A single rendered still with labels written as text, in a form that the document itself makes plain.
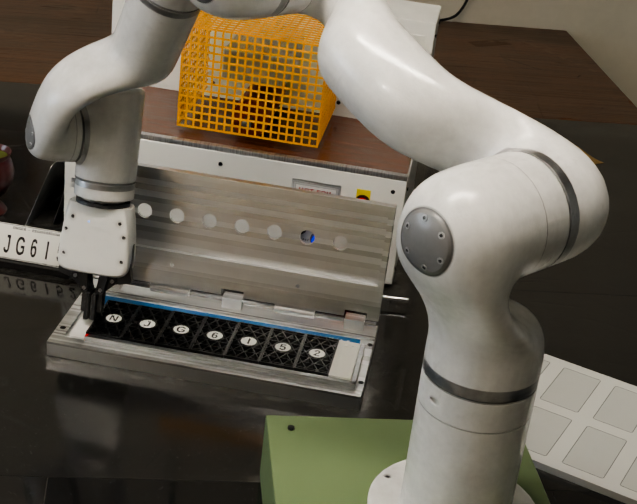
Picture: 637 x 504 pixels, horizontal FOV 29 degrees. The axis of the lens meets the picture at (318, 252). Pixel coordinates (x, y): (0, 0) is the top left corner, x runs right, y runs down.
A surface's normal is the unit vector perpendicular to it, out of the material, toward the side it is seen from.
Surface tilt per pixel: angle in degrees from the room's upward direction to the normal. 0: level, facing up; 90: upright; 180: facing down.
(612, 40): 90
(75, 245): 77
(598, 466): 0
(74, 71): 47
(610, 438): 0
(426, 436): 90
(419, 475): 90
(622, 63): 90
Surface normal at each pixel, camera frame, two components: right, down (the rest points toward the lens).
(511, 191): 0.47, -0.47
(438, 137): 0.04, 0.68
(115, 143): 0.40, 0.29
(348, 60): -0.62, 0.02
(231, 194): -0.14, 0.24
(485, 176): 0.19, -0.80
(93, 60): -0.32, -0.44
